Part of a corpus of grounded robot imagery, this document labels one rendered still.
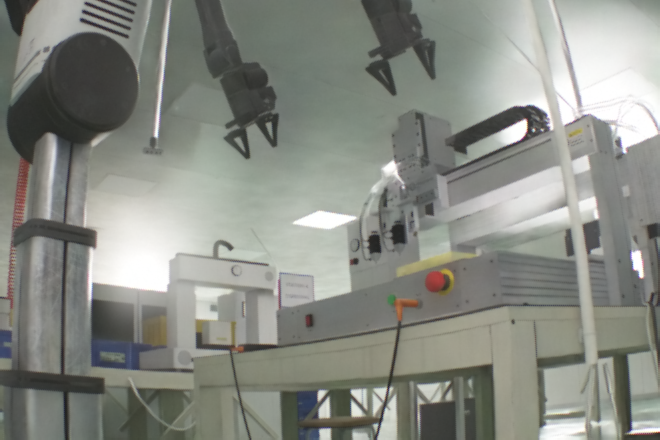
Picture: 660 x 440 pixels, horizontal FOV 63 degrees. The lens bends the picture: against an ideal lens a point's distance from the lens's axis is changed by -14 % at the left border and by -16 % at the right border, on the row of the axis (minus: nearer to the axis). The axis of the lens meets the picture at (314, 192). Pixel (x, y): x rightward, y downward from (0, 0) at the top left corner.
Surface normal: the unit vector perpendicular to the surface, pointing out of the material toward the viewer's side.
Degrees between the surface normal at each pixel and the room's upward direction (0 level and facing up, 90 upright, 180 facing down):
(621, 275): 90
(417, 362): 90
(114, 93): 90
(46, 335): 90
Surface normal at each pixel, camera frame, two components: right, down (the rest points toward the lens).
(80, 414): 0.72, -0.25
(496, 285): -0.82, -0.15
